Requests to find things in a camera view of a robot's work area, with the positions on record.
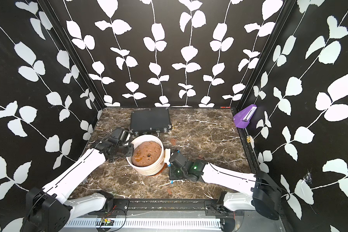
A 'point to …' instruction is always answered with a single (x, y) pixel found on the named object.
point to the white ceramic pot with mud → (148, 156)
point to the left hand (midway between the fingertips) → (133, 148)
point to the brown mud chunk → (173, 141)
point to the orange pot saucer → (160, 172)
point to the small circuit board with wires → (105, 221)
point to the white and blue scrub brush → (167, 156)
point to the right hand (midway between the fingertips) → (166, 173)
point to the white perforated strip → (203, 223)
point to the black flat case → (150, 121)
